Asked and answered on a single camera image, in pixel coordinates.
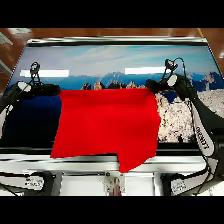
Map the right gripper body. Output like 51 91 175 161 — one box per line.
145 78 172 95

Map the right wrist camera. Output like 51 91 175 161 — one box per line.
162 58 180 82

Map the red T-shirt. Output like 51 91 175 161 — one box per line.
49 87 162 174

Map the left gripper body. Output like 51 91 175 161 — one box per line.
31 83 62 99

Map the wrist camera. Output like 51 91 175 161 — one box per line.
29 61 42 86
162 58 180 82

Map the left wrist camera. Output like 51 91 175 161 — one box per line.
29 61 42 86

